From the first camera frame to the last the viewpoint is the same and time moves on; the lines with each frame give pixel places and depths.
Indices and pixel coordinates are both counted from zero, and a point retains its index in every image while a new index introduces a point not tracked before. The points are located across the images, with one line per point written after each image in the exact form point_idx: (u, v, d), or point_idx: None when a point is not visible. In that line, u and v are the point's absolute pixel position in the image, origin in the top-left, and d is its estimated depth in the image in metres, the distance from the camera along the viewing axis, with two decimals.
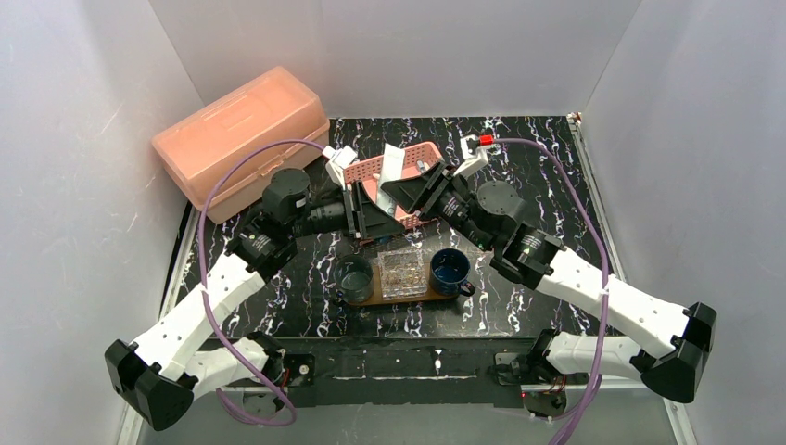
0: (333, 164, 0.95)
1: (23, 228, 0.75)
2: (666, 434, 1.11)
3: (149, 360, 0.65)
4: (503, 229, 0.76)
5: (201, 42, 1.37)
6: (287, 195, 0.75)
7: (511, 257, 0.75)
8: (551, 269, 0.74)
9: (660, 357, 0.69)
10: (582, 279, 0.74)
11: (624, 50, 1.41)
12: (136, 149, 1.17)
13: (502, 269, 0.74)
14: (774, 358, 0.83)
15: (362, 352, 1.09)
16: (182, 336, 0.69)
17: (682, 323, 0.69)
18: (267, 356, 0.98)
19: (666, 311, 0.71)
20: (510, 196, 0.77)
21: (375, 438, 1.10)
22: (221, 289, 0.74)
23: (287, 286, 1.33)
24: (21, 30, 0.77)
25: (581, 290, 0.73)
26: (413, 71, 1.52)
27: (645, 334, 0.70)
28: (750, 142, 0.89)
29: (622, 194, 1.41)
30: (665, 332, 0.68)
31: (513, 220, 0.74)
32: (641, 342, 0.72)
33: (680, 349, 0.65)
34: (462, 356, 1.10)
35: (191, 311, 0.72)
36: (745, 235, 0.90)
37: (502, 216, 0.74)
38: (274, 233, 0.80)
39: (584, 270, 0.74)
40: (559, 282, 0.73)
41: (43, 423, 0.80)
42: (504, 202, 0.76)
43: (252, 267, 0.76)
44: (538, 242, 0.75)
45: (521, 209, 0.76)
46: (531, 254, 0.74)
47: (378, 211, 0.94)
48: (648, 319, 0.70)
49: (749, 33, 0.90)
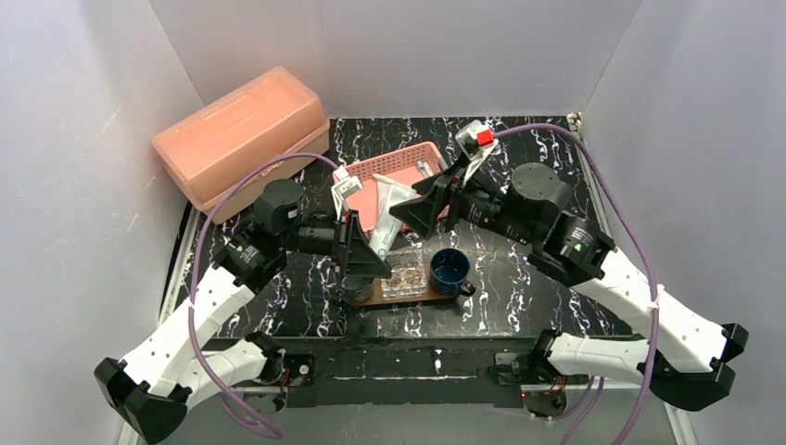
0: (338, 191, 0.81)
1: (24, 228, 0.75)
2: (666, 434, 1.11)
3: (138, 379, 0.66)
4: (542, 218, 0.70)
5: (202, 42, 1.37)
6: (279, 206, 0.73)
7: (552, 251, 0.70)
8: (603, 273, 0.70)
9: (686, 372, 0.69)
10: (632, 287, 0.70)
11: (624, 50, 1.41)
12: (136, 149, 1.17)
13: (548, 265, 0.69)
14: (775, 361, 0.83)
15: (362, 353, 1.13)
16: (170, 354, 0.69)
17: (722, 344, 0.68)
18: (265, 358, 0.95)
19: (707, 331, 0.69)
20: (549, 180, 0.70)
21: (375, 438, 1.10)
22: (209, 305, 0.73)
23: (287, 286, 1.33)
24: (21, 30, 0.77)
25: (630, 299, 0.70)
26: (413, 71, 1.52)
27: (685, 351, 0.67)
28: (749, 142, 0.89)
29: (622, 194, 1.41)
30: (704, 351, 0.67)
31: (554, 204, 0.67)
32: (670, 354, 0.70)
33: (719, 373, 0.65)
34: (462, 357, 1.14)
35: (178, 326, 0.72)
36: (745, 235, 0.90)
37: (543, 202, 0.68)
38: (265, 244, 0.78)
39: (634, 276, 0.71)
40: (610, 286, 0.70)
41: (44, 421, 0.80)
42: (544, 187, 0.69)
43: (239, 281, 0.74)
44: (586, 235, 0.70)
45: (562, 194, 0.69)
46: (582, 250, 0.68)
47: (367, 249, 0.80)
48: (690, 337, 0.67)
49: (749, 33, 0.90)
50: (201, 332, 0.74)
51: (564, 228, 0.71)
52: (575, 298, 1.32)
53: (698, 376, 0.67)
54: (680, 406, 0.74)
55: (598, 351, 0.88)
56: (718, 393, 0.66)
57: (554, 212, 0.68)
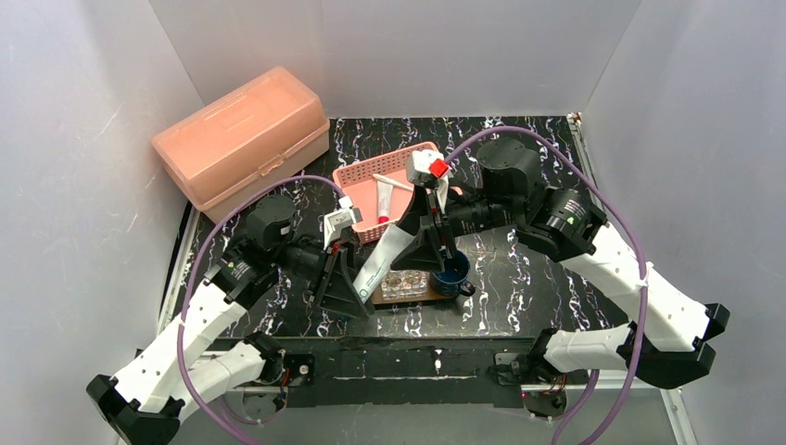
0: (331, 221, 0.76)
1: (24, 227, 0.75)
2: (666, 434, 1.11)
3: (128, 397, 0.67)
4: (516, 189, 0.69)
5: (201, 42, 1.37)
6: (272, 222, 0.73)
7: (539, 223, 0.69)
8: (595, 248, 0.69)
9: (667, 351, 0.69)
10: (622, 264, 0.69)
11: (624, 50, 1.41)
12: (136, 149, 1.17)
13: (536, 239, 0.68)
14: (773, 360, 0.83)
15: (362, 353, 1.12)
16: (159, 372, 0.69)
17: (704, 324, 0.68)
18: (267, 358, 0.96)
19: (692, 311, 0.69)
20: (515, 149, 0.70)
21: (375, 438, 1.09)
22: (199, 323, 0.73)
23: (287, 286, 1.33)
24: (22, 30, 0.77)
25: (620, 276, 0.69)
26: (414, 71, 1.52)
27: (669, 330, 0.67)
28: (749, 142, 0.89)
29: (622, 194, 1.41)
30: (688, 331, 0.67)
31: (522, 172, 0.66)
32: (653, 334, 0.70)
33: (701, 351, 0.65)
34: (462, 356, 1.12)
35: (170, 343, 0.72)
36: (744, 235, 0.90)
37: (510, 171, 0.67)
38: (257, 260, 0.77)
39: (625, 254, 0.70)
40: (602, 262, 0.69)
41: (44, 421, 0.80)
42: (510, 158, 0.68)
43: (230, 298, 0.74)
44: (578, 207, 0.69)
45: (530, 160, 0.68)
46: (573, 224, 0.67)
47: (345, 289, 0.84)
48: (676, 317, 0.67)
49: (749, 34, 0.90)
50: (192, 349, 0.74)
51: (555, 201, 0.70)
52: (575, 298, 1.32)
53: (679, 355, 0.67)
54: (652, 385, 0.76)
55: (584, 342, 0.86)
56: (699, 373, 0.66)
57: (524, 182, 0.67)
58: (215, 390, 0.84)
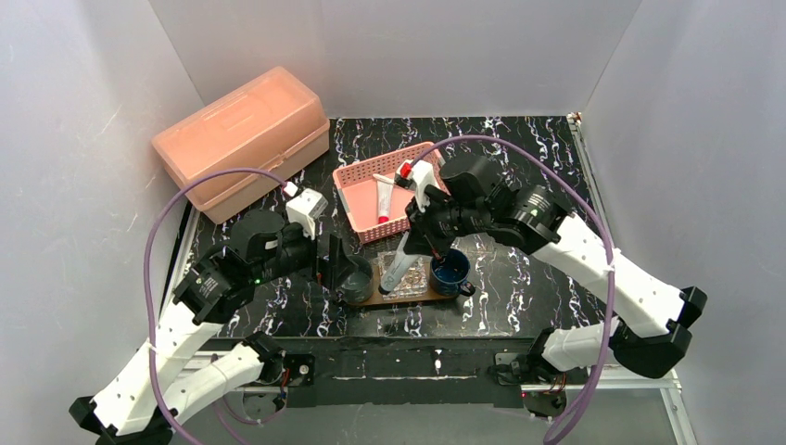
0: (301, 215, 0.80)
1: (24, 226, 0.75)
2: (667, 435, 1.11)
3: (105, 422, 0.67)
4: (475, 193, 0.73)
5: (202, 42, 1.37)
6: (257, 234, 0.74)
7: (506, 220, 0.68)
8: (561, 237, 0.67)
9: (645, 335, 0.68)
10: (589, 251, 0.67)
11: (625, 49, 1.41)
12: (136, 150, 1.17)
13: (501, 232, 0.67)
14: (770, 360, 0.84)
15: (362, 353, 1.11)
16: (133, 397, 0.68)
17: (679, 306, 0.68)
18: (259, 363, 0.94)
19: (665, 294, 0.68)
20: (468, 158, 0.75)
21: (375, 438, 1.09)
22: (169, 345, 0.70)
23: (287, 286, 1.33)
24: (22, 31, 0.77)
25: (587, 263, 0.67)
26: (414, 70, 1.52)
27: (641, 314, 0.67)
28: (749, 141, 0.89)
29: (622, 194, 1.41)
30: (661, 314, 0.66)
31: (472, 175, 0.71)
32: (629, 320, 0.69)
33: (675, 334, 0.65)
34: (462, 357, 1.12)
35: (141, 365, 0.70)
36: (744, 234, 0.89)
37: (463, 176, 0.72)
38: (234, 273, 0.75)
39: (591, 242, 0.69)
40: (566, 251, 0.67)
41: (44, 422, 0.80)
42: (462, 163, 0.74)
43: (198, 320, 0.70)
44: (543, 200, 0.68)
45: (484, 166, 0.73)
46: (538, 216, 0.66)
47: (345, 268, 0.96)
48: (648, 300, 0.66)
49: (749, 33, 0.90)
50: (167, 370, 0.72)
51: (522, 197, 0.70)
52: (575, 298, 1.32)
53: (655, 338, 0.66)
54: (647, 375, 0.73)
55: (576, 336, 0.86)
56: (676, 358, 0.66)
57: (477, 184, 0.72)
58: (211, 394, 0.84)
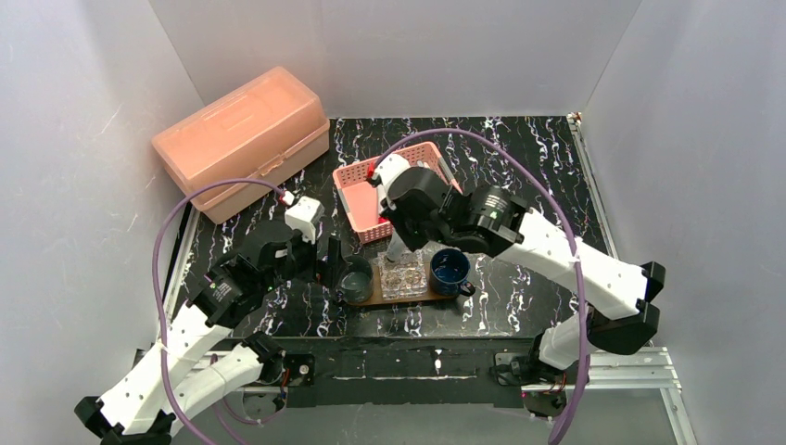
0: (301, 222, 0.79)
1: (24, 226, 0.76)
2: (666, 434, 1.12)
3: (112, 421, 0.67)
4: (429, 207, 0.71)
5: (202, 42, 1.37)
6: (268, 243, 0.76)
7: (466, 226, 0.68)
8: (523, 236, 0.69)
9: (619, 317, 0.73)
10: (552, 246, 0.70)
11: (625, 49, 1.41)
12: (135, 150, 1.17)
13: (466, 241, 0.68)
14: (770, 360, 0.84)
15: (362, 353, 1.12)
16: (143, 396, 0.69)
17: (643, 283, 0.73)
18: (259, 367, 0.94)
19: (628, 274, 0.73)
20: (414, 172, 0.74)
21: (375, 438, 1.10)
22: (181, 346, 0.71)
23: (287, 286, 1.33)
24: (21, 29, 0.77)
25: (553, 258, 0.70)
26: (414, 70, 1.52)
27: (613, 298, 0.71)
28: (749, 141, 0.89)
29: (622, 194, 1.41)
30: (629, 295, 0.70)
31: (419, 191, 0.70)
32: (604, 305, 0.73)
33: (644, 311, 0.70)
34: (462, 356, 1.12)
35: (153, 365, 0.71)
36: (745, 234, 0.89)
37: (412, 195, 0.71)
38: (244, 280, 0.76)
39: (553, 236, 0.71)
40: (532, 249, 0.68)
41: (44, 422, 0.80)
42: (410, 181, 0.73)
43: (211, 322, 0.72)
44: (500, 201, 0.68)
45: (430, 178, 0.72)
46: (498, 218, 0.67)
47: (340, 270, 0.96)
48: (614, 284, 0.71)
49: (749, 33, 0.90)
50: (176, 371, 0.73)
51: (478, 199, 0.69)
52: (576, 298, 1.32)
53: (628, 319, 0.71)
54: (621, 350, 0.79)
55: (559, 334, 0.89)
56: (648, 332, 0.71)
57: (427, 197, 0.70)
58: (210, 397, 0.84)
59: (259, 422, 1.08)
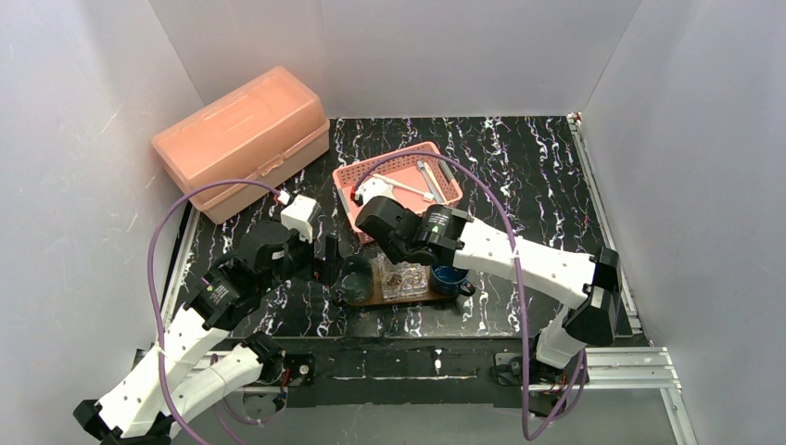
0: (299, 223, 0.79)
1: (24, 225, 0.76)
2: (666, 434, 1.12)
3: (110, 425, 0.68)
4: (386, 231, 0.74)
5: (201, 42, 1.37)
6: (264, 245, 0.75)
7: (416, 242, 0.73)
8: (463, 243, 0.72)
9: (577, 306, 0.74)
10: (492, 247, 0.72)
11: (625, 48, 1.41)
12: (135, 149, 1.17)
13: (417, 255, 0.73)
14: (770, 359, 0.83)
15: (362, 353, 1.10)
16: (141, 399, 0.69)
17: (592, 270, 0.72)
18: (259, 367, 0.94)
19: (576, 262, 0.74)
20: (372, 199, 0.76)
21: (375, 438, 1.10)
22: (178, 349, 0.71)
23: (287, 286, 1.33)
24: (22, 30, 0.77)
25: (495, 259, 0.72)
26: (414, 70, 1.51)
27: (560, 287, 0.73)
28: (749, 140, 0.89)
29: (622, 194, 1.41)
30: (576, 281, 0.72)
31: (375, 215, 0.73)
32: (560, 296, 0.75)
33: (592, 296, 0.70)
34: (462, 357, 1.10)
35: (151, 369, 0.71)
36: (745, 233, 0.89)
37: (371, 219, 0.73)
38: (242, 282, 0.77)
39: (494, 238, 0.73)
40: (472, 253, 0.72)
41: (44, 423, 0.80)
42: (366, 208, 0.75)
43: (208, 325, 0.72)
44: (443, 216, 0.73)
45: (385, 204, 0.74)
46: (441, 232, 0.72)
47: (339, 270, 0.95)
48: (558, 273, 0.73)
49: (749, 33, 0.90)
50: (174, 374, 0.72)
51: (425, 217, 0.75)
52: None
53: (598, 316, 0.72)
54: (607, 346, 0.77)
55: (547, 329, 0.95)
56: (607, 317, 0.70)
57: (385, 221, 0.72)
58: (209, 399, 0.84)
59: (259, 423, 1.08)
